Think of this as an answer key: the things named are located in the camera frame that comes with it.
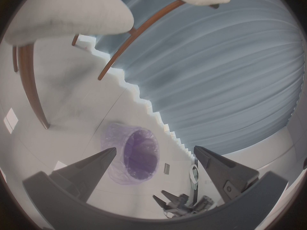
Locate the white cushioned wooden chair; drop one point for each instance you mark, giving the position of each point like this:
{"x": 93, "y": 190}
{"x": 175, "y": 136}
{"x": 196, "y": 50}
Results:
{"x": 72, "y": 15}

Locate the white trash bin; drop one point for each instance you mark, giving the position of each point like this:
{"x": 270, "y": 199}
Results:
{"x": 117, "y": 166}

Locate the pale blue curtain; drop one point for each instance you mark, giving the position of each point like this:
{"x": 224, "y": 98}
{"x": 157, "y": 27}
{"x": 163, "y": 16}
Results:
{"x": 215, "y": 68}

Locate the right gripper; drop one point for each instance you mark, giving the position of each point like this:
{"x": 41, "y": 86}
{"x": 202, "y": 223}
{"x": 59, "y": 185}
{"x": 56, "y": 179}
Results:
{"x": 176, "y": 206}

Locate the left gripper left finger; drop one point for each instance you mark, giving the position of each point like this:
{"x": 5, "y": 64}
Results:
{"x": 91, "y": 171}

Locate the purple plastic bag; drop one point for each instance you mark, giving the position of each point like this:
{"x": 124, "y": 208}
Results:
{"x": 141, "y": 152}

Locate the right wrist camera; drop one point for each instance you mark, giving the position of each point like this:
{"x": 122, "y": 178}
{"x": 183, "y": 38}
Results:
{"x": 184, "y": 197}

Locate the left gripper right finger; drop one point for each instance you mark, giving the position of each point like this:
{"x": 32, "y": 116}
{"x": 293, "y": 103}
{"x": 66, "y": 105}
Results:
{"x": 220, "y": 171}

